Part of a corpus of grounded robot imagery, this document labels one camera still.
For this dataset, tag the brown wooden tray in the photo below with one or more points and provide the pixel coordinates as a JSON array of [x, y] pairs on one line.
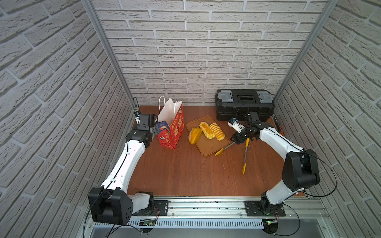
[[207, 146]]

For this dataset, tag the striped yellow bread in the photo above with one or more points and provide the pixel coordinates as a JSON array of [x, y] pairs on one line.
[[218, 132]]

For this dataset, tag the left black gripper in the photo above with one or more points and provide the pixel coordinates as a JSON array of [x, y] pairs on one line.
[[153, 129]]

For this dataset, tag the red white paper bag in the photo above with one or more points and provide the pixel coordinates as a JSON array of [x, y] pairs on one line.
[[171, 122]]

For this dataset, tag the large oval golden bun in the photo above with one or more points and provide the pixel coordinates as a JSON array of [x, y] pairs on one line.
[[194, 135]]

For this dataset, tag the black plastic toolbox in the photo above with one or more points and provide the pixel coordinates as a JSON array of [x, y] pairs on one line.
[[236, 103]]

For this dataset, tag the orange black utility knife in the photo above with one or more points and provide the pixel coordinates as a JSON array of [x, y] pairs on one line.
[[278, 126]]

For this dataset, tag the braided yellow bread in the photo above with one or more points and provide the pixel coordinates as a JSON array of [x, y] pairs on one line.
[[207, 130]]

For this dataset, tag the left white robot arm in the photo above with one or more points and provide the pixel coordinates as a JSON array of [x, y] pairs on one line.
[[110, 203]]

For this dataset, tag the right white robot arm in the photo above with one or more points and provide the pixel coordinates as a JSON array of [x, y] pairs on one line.
[[300, 169]]

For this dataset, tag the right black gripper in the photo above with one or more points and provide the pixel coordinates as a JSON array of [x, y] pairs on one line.
[[237, 138]]

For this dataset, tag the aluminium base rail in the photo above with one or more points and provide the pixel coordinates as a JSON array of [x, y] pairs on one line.
[[213, 212]]

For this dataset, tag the yellow metal tongs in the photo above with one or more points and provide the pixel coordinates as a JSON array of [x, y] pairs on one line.
[[245, 156]]

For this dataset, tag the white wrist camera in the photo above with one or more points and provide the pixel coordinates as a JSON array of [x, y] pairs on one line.
[[236, 125]]

